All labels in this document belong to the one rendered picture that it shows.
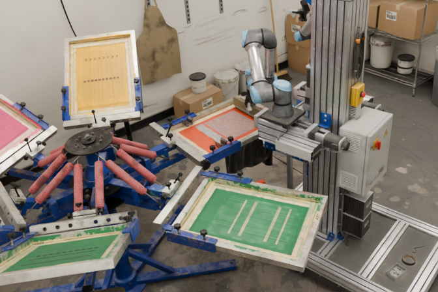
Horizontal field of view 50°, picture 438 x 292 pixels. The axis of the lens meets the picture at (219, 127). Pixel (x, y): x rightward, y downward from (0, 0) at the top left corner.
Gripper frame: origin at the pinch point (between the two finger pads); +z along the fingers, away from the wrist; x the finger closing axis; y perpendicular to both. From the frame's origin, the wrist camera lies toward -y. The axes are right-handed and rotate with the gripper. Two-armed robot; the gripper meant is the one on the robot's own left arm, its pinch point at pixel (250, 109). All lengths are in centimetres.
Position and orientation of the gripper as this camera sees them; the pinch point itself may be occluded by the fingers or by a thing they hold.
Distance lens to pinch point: 377.6
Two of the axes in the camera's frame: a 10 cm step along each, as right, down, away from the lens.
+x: 7.9, -3.7, 4.8
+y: 6.0, 3.7, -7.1
